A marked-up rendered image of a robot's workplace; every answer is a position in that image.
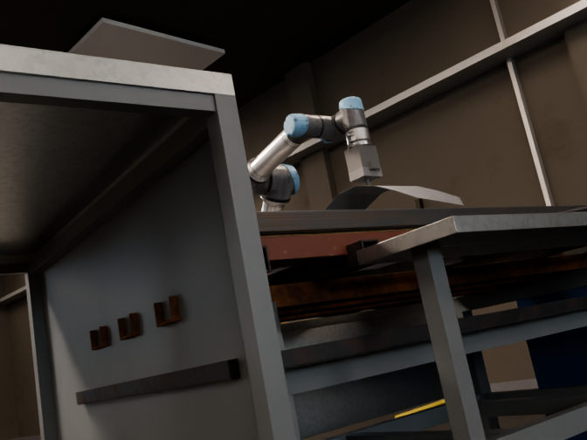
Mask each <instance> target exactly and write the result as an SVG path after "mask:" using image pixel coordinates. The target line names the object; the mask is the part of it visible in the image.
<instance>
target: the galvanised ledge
mask: <svg viewBox="0 0 587 440"><path fill-rule="evenodd" d="M418 311H424V306H423V303H420V304H414V305H408V306H397V307H392V308H385V309H379V310H374V311H367V312H361V313H351V314H344V315H338V316H333V317H327V318H320V319H315V320H303V321H297V322H292V323H286V324H280V328H281V332H282V333H287V332H293V331H299V330H304V329H309V328H316V327H325V326H331V325H337V324H342V323H348V322H353V321H359V320H369V319H374V318H381V317H386V316H391V315H397V314H403V313H413V312H418Z"/></svg>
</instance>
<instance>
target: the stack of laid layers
mask: <svg viewBox="0 0 587 440"><path fill-rule="evenodd" d="M585 206H587V205H584V206H539V207H493V208H449V209H403V210H314V211H269V212H256V214H257V219H258V225H259V234H260V235H273V234H293V233H312V232H331V231H351V230H388V229H408V228H421V227H424V226H426V225H428V224H431V223H435V222H437V221H440V220H443V219H445V218H448V217H452V216H472V215H501V214H530V213H557V212H562V211H566V210H573V209H577V208H582V207H585ZM395 263H398V262H394V263H384V264H376V265H372V266H369V267H366V268H362V269H360V270H357V271H354V272H350V273H347V274H344V275H341V276H339V277H343V276H352V275H360V274H363V273H366V272H371V271H374V270H376V269H379V268H382V267H385V266H388V265H393V264H395ZM287 268H289V267H280V268H271V272H268V273H267V276H269V275H271V274H274V273H276V272H280V271H282V270H285V269H287Z"/></svg>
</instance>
